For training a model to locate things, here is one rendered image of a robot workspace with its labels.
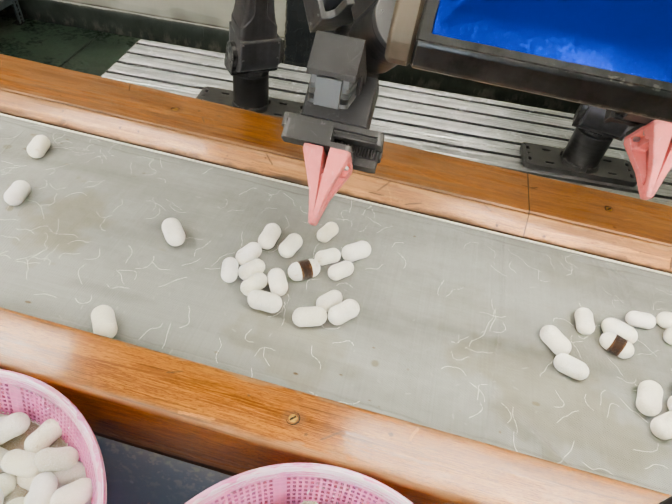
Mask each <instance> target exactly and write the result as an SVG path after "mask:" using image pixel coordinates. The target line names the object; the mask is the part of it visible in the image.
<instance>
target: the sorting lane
mask: <svg viewBox="0 0 672 504"><path fill-rule="evenodd" d="M37 135H44V136H46V137H47V138H48V139H49V140H50V143H51V145H50V148H49V149H48V150H47V152H46V153H45V155H44V156H43V157H41V158H33V157H31V156H30V155H29V154H28V153H27V146H28V144H29V143H30V142H31V140H32V139H33V138H34V137H35V136H37ZM18 180H23V181H26V182H27V183H28V184H29V185H30V187H31V192H30V193H29V195H28V196H27V197H26V198H25V199H24V201H23V202H22V203H21V204H20V205H17V206H12V205H9V204H8V203H6V202H5V200H4V193H5V192H6V191H7V190H8V188H9V187H10V186H11V185H12V183H13V182H15V181H18ZM308 213H309V187H306V186H302V185H298V184H294V183H290V182H285V181H281V180H277V179H273V178H269V177H265V176H260V175H256V174H252V173H248V172H244V171H239V170H235V169H231V168H227V167H223V166H219V165H214V164H210V163H206V162H202V161H198V160H194V159H189V158H185V157H181V156H177V155H173V154H169V153H164V152H160V151H156V150H152V149H148V148H144V147H139V146H135V145H131V144H127V143H123V142H118V141H114V140H110V139H106V138H102V137H98V136H93V135H89V134H85V133H81V132H77V131H73V130H68V129H64V128H60V127H56V126H52V125H48V124H43V123H39V122H35V121H31V120H27V119H22V118H18V117H14V116H10V115H6V114H2V113H0V307H2V308H5V309H9V310H13V311H16V312H20V313H23V314H27V315H30V316H34V317H38V318H41V319H45V320H48V321H52V322H55V323H59V324H63V325H66V326H70V327H73V328H77V329H80V330H84V331H88V332H91V333H93V326H92V321H91V313H92V311H93V309H94V308H96V307H97V306H99V305H107V306H110V307H111V308H112V309H113V310H114V313H115V319H116V323H117V327H118V330H117V333H116V335H115V336H114V337H113V339H116V340H120V341H123V342H127V343H130V344H134V345H137V346H141V347H145V348H148V349H152V350H155V351H159V352H162V353H166V354H170V355H173V356H177V357H180V358H184V359H187V360H191V361H195V362H198V363H202V364H205V365H209V366H212V367H216V368H220V369H223V370H227V371H230V372H234V373H237V374H241V375H245V376H248V377H252V378H255V379H259V380H262V381H266V382H270V383H273V384H277V385H280V386H284V387H287V388H291V389H295V390H298V391H302V392H305V393H309V394H312V395H316V396H320V397H323V398H327V399H330V400H334V401H337V402H341V403H345V404H348V405H352V406H355V407H359V408H362V409H366V410H370V411H373V412H377V413H380V414H384V415H387V416H391V417H395V418H398V419H402V420H405V421H409V422H412V423H416V424H419V425H423V426H427V427H430V428H434V429H437V430H441V431H444V432H448V433H452V434H455V435H459V436H462V437H466V438H469V439H473V440H477V441H480V442H484V443H487V444H491V445H494V446H498V447H502V448H505V449H509V450H512V451H516V452H519V453H523V454H527V455H530V456H534V457H537V458H541V459H544V460H548V461H552V462H555V463H559V464H562V465H566V466H569V467H573V468H577V469H580V470H584V471H587V472H591V473H594V474H598V475H602V476H605V477H609V478H612V479H616V480H619V481H623V482H627V483H630V484H634V485H637V486H641V487H644V488H648V489H652V490H655V491H659V492H662V493H666V494H669V495H672V439H668V440H663V439H660V438H657V437H656V436H655V435H654V434H653V433H652V431H651V429H650V423H651V421H652V420H653V419H654V418H656V417H658V416H660V415H662V414H664V413H666V412H669V411H670V410H669V408H668V405H667V402H668V399H669V398H670V397H671V396H672V345H670V344H668V343H667V342H666V341H665V340H664V338H663V333H664V331H665V330H666V329H664V328H661V327H660V326H659V325H658V324H657V323H656V325H655V326H654V327H653V328H651V329H643V328H638V327H633V326H631V327H633V328H634V329H635V330H636V331H637V334H638V339H637V341H636V342H635V343H633V344H632V345H633V347H634V354H633V356H631V357H630V358H627V359H622V358H619V357H618V356H615V355H613V354H612V353H610V352H608V351H607V350H606V349H604V348H603V347H602V346H601V344H600V341H599V340H600V336H601V335H602V334H603V331H602V329H601V324H602V322H603V320H605V319H606V318H611V317H612V318H616V319H618V320H620V321H622V322H624V323H626V324H628V323H627V322H626V320H625V317H626V314H627V313H628V312H630V311H639V312H645V313H649V314H652V315H653V316H654V317H655V318H656V316H657V315H658V314H659V313H661V312H671V313H672V274H669V273H665V272H661V271H657V270H653V269H648V268H644V267H640V266H636V265H632V264H628V263H623V262H619V261H615V260H611V259H607V258H603V257H598V256H594V255H590V254H586V253H582V252H578V251H573V250H569V249H565V248H561V247H557V246H552V245H548V244H544V243H540V242H536V241H532V240H527V239H523V238H519V237H515V236H511V235H507V234H502V233H498V232H494V231H490V230H486V229H482V228H477V227H473V226H469V225H465V224H461V223H457V222H452V221H448V220H444V219H440V218H436V217H431V216H427V215H423V214H419V213H415V212H411V211H406V210H402V209H398V208H394V207H390V206H386V205H381V204H377V203H373V202H369V201H365V200H361V199H356V198H352V197H348V196H344V195H340V194H335V195H334V196H333V198H332V199H331V200H330V201H329V203H328V205H327V207H326V209H325V211H324V212H323V214H322V216H321V218H320V220H319V222H318V224H317V225H316V226H313V225H310V224H309V222H308ZM167 218H175V219H177V220H179V221H180V223H181V225H182V228H183V230H184V232H185V241H184V242H183V244H181V245H179V246H171V245H170V244H168V243H167V241H166V239H165V237H164V234H163V231H162V223H163V221H164V220H165V219H167ZM328 222H334V223H336V224H337V225H338V228H339V230H338V233H337V234H336V235H335V236H334V237H332V238H331V239H330V240H329V241H328V242H325V243H323V242H320V241H319V240H318V239H317V232H318V230H319V229H320V228H322V227H323V226H324V225H325V224H326V223H328ZM270 223H275V224H277V225H278V226H279V227H280V229H281V235H280V237H279V238H278V240H277V241H276V243H275V245H274V247H273V248H271V249H268V250H266V249H263V248H262V253H261V255H260V256H259V257H258V258H256V259H261V260H262V261H263V262H264V263H265V270H264V272H263V274H265V275H266V277H267V275H268V273H269V271H270V270H271V269H273V268H280V269H282V270H283V271H284V273H285V276H286V280H287V283H288V290H287V292H286V294H285V295H283V296H280V298H281V299H282V307H281V309H280V310H279V311H278V312H276V313H269V312H265V311H262V310H257V309H253V308H252V307H250V305H249V304H248V301H247V298H248V296H246V295H244V294H243V293H242V292H241V289H240V286H241V283H242V282H243V281H244V280H243V279H241V278H240V277H239V275H238V276H237V278H236V280H235V281H234V282H231V283H227V282H225V281H223V279H222V278H221V269H222V262H223V261H224V259H226V258H228V257H233V258H235V259H236V253H237V251H238V250H240V249H241V248H243V247H244V246H246V245H247V244H249V243H250V242H257V243H258V238H259V236H260V234H261V233H262V232H263V230H264V228H265V226H266V225H267V224H270ZM292 233H296V234H298V235H300V236H301V238H302V241H303V243H302V246H301V247H300V248H299V249H298V250H297V251H296V253H295V254H294V255H293V256H292V257H290V258H284V257H282V256H281V255H280V253H279V250H278V249H279V245H280V244H281V243H282V242H283V241H284V240H285V239H286V238H287V237H288V235H290V234H292ZM358 241H366V242H368V243H369V244H370V246H371V253H370V255H369V256H368V257H366V258H363V259H359V260H356V261H354V262H351V263H352V264H353V265H354V271H353V273H352V274H351V275H350V276H347V277H345V278H342V279H340V280H337V281H335V280H332V279H330V277H329V276H328V269H329V268H330V266H332V265H334V264H337V263H340V262H342V261H345V260H344V259H343V257H342V254H341V257H340V260H339V261H338V262H336V263H331V264H327V265H323V266H322V265H320V272H319V274H318V275H317V276H315V277H313V278H310V279H306V280H302V281H294V280H292V279H291V278H290V277H289V275H288V268H289V266H290V265H291V264H292V263H294V262H296V261H301V260H305V259H315V255H316V253H317V252H319V251H321V250H326V249H330V248H336V249H338V250H339V251H340V253H341V252H342V249H343V247H344V246H346V245H348V244H352V243H355V242H358ZM331 290H338V291H340V292H341V294H342V296H343V300H342V302H343V301H345V300H346V299H353V300H355V301H356V302H357V303H358V304H359V307H360V311H359V314H358V315H357V316H356V317H354V318H352V319H350V320H348V321H346V322H345V323H343V324H342V325H334V324H332V323H331V322H330V321H329V320H328V312H326V313H327V320H326V322H325V323H324V324H322V325H320V326H312V327H298V326H297V325H295V324H294V322H293V320H292V315H293V312H294V311H295V310H296V309H297V308H299V307H314V306H316V300H317V299H318V298H319V297H320V296H322V295H323V294H325V293H327V292H329V291H331ZM583 307H584V308H588V309H589V310H591V312H592V313H593V319H594V324H595V330H594V332H593V333H592V334H590V335H582V334H580V333H579V332H578V331H577V329H576V321H575V317H574V314H575V311H576V310H577V309H579V308H583ZM546 325H553V326H555V327H557V328H558V329H559V330H560V331H561V333H562V334H563V335H564V336H565V337H566V338H567V339H568V340H569V341H570V342H571V346H572V348H571V351H570V353H569V354H568V355H570V356H572V357H574V358H576V359H578V360H580V361H582V362H584V363H585V364H586V365H587V366H588V368H589V375H588V377H587V378H586V379H584V380H576V379H573V378H571V377H569V376H567V375H565V374H563V373H561V372H559V371H558V370H557V369H556V368H555V366H554V358H555V357H556V356H557V355H556V354H554V353H553V352H552V351H551V349H550V348H549V347H548V346H547V345H546V344H545V343H544V342H543V341H542V339H541V338H540V330H541V329H542V327H544V326H546ZM628 325H629V324H628ZM629 326H630V325H629ZM645 380H653V381H655V382H657V383H658V384H660V385H661V387H662V389H663V398H662V409H661V411H660V413H659V414H657V415H655V416H646V415H644V414H642V413H641V412H640V411H639V410H638V409H637V407H636V398H637V389H638V385H639V384H640V383H641V382H642V381H645Z"/></svg>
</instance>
